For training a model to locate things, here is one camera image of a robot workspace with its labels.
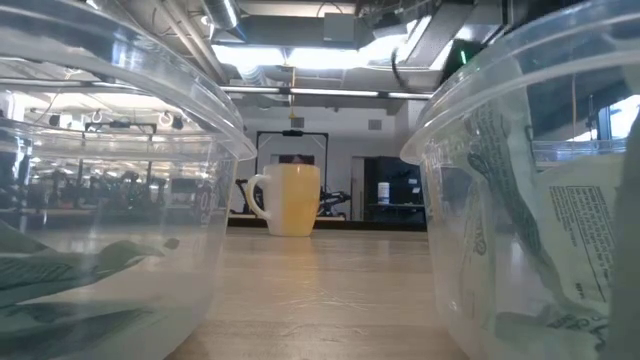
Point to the banknotes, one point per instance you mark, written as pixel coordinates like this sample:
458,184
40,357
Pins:
500,200
60,272

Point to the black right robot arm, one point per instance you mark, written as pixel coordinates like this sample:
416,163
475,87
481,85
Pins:
457,62

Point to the clear plastic bin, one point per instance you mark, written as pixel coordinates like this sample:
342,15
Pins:
450,100
210,120

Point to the yellow and white mug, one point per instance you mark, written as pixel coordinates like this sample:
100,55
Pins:
295,200

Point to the white canister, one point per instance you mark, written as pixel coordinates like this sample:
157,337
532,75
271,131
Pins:
383,193

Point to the dark cabinet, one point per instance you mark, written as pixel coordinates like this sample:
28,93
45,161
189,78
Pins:
400,175

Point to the ceiling light strip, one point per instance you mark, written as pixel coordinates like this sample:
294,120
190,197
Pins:
325,92

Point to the grey ceiling box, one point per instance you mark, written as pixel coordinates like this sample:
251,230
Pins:
339,27

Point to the silver ceiling duct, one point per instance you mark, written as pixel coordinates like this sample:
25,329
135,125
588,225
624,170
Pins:
220,12

